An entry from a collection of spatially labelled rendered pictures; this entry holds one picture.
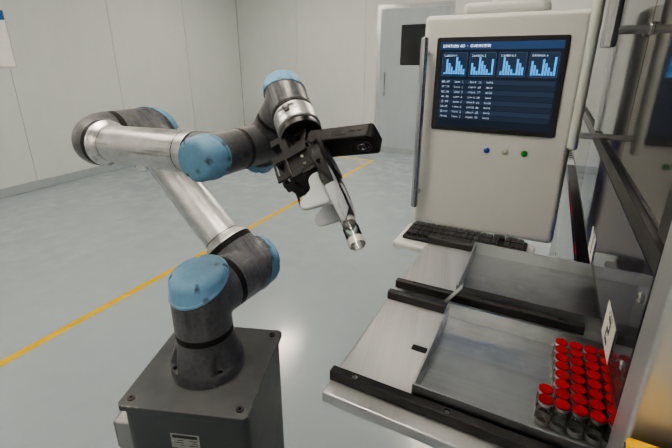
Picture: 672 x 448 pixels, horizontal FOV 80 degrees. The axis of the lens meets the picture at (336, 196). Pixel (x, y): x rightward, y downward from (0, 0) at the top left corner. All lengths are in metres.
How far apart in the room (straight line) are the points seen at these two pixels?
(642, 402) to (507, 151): 1.04
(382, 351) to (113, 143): 0.65
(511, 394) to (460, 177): 0.91
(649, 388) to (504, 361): 0.34
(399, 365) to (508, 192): 0.89
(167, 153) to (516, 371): 0.72
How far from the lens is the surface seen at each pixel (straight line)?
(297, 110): 0.67
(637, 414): 0.60
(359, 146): 0.61
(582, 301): 1.11
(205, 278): 0.82
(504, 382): 0.82
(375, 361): 0.81
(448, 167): 1.54
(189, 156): 0.68
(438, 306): 0.95
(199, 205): 0.96
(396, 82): 6.37
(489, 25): 1.48
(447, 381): 0.79
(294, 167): 0.60
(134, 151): 0.83
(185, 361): 0.91
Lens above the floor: 1.41
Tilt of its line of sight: 19 degrees down
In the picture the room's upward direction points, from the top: straight up
